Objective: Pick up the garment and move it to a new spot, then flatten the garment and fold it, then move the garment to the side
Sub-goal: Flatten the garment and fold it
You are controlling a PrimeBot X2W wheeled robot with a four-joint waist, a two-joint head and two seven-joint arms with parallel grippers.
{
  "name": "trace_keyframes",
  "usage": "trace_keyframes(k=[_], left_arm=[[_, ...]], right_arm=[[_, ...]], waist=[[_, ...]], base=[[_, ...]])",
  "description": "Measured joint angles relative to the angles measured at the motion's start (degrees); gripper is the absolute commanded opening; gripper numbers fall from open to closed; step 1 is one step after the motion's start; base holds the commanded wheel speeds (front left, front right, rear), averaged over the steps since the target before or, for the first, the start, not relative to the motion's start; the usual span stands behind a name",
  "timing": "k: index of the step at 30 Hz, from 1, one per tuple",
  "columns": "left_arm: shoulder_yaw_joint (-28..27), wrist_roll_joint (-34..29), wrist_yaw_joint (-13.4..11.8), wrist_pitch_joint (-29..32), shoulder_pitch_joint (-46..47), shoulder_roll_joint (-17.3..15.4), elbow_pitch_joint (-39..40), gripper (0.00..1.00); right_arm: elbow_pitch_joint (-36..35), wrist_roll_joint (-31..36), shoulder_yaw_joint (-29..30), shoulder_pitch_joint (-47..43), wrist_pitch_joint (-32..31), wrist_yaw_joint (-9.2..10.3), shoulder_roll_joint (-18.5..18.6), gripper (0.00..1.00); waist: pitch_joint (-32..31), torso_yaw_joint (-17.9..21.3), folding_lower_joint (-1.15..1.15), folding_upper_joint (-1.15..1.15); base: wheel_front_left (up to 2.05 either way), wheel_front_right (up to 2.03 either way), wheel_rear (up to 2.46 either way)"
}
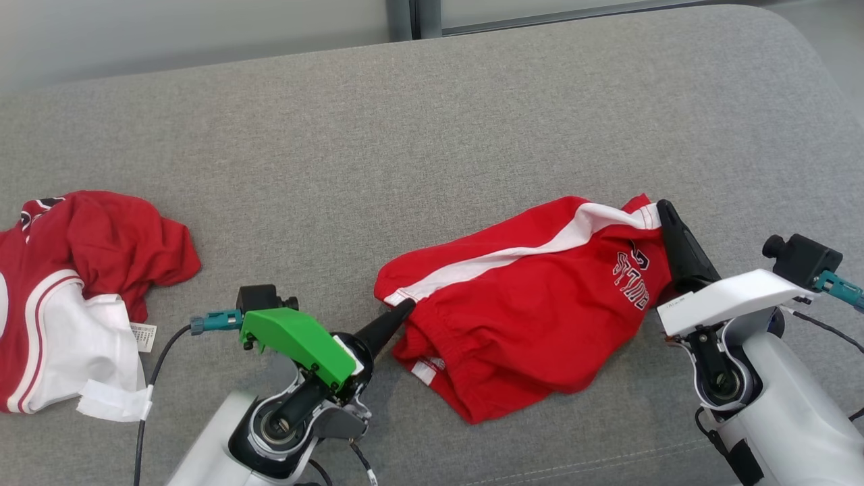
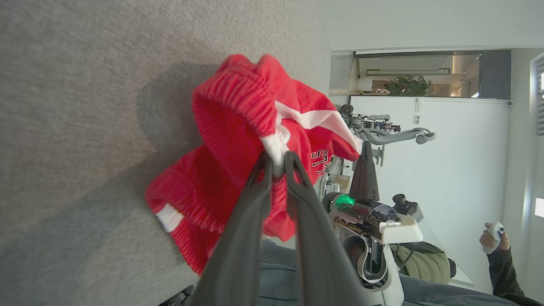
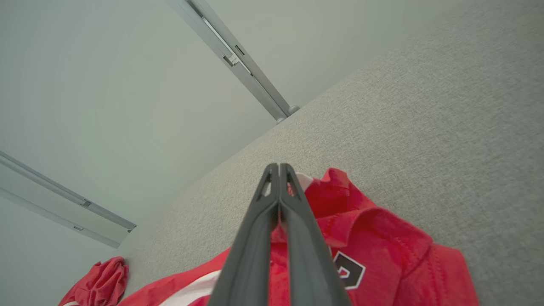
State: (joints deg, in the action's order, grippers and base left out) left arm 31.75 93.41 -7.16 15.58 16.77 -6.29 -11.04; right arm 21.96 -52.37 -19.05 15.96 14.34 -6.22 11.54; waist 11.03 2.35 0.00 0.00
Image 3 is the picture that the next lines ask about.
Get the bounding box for grey partition post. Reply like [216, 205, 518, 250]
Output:
[168, 0, 294, 122]

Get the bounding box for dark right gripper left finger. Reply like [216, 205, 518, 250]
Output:
[207, 163, 281, 306]

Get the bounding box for grey aluminium wall rail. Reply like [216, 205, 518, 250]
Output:
[0, 150, 137, 249]

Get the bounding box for red shorts with white trim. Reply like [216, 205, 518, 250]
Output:
[117, 168, 481, 306]

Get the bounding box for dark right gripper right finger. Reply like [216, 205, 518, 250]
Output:
[278, 163, 353, 306]

